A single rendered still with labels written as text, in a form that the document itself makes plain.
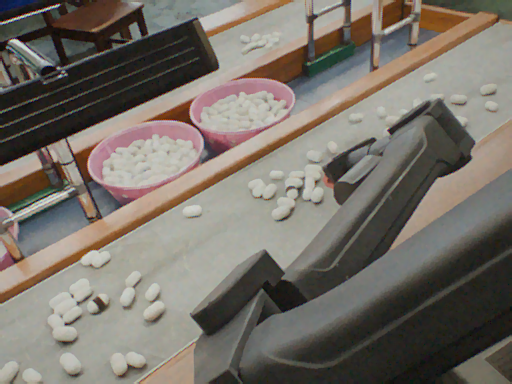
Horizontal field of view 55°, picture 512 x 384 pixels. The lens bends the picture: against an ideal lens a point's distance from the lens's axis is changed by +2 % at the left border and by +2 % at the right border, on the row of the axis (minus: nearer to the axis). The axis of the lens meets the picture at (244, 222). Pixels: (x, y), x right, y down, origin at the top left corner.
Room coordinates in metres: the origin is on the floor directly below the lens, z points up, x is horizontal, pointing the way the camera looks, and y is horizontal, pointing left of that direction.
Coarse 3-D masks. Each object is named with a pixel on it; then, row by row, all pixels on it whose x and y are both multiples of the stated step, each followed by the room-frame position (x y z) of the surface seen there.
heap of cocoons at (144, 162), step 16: (144, 144) 1.04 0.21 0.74; (160, 144) 1.03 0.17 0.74; (176, 144) 1.02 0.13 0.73; (192, 144) 1.00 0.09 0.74; (112, 160) 0.99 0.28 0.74; (128, 160) 0.98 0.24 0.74; (144, 160) 0.98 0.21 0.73; (160, 160) 0.96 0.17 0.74; (176, 160) 0.94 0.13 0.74; (112, 176) 0.94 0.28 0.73; (128, 176) 0.91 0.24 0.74; (144, 176) 0.90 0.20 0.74; (160, 176) 0.89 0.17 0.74; (112, 192) 0.87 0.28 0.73
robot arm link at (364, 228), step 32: (416, 128) 0.43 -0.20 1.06; (448, 128) 0.45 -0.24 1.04; (384, 160) 0.41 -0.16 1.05; (416, 160) 0.38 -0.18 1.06; (448, 160) 0.40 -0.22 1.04; (384, 192) 0.32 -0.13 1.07; (416, 192) 0.34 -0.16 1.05; (352, 224) 0.28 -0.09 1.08; (384, 224) 0.29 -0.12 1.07; (256, 256) 0.23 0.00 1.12; (320, 256) 0.24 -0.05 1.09; (352, 256) 0.25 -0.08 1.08; (224, 288) 0.21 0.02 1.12; (256, 288) 0.21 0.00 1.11; (288, 288) 0.22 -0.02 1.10; (320, 288) 0.22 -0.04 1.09; (224, 320) 0.19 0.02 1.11
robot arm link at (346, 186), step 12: (420, 108) 0.48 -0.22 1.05; (408, 120) 0.48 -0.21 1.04; (372, 156) 0.49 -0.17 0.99; (468, 156) 0.44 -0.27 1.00; (360, 168) 0.48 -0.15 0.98; (372, 168) 0.46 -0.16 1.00; (456, 168) 0.44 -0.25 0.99; (348, 180) 0.46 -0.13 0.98; (360, 180) 0.45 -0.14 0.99; (336, 192) 0.48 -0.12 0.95; (348, 192) 0.46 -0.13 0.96
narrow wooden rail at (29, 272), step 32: (448, 32) 1.30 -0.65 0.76; (416, 64) 1.17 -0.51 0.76; (352, 96) 1.05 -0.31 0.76; (288, 128) 0.96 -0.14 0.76; (224, 160) 0.87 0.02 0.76; (256, 160) 0.89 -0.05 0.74; (160, 192) 0.80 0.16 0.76; (192, 192) 0.80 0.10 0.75; (96, 224) 0.73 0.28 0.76; (128, 224) 0.72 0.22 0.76; (32, 256) 0.67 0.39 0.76; (64, 256) 0.66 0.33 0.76; (0, 288) 0.60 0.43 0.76
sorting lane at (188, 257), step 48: (480, 48) 1.22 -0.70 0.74; (384, 96) 1.06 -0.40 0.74; (480, 96) 0.98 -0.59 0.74; (288, 144) 0.93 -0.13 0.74; (240, 192) 0.79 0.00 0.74; (144, 240) 0.69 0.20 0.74; (192, 240) 0.67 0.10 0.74; (240, 240) 0.64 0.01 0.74; (288, 240) 0.62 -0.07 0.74; (48, 288) 0.61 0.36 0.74; (96, 288) 0.59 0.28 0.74; (144, 288) 0.57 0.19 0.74; (192, 288) 0.55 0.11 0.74; (0, 336) 0.52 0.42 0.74; (48, 336) 0.50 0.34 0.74; (96, 336) 0.48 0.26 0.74; (144, 336) 0.47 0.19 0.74; (192, 336) 0.45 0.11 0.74
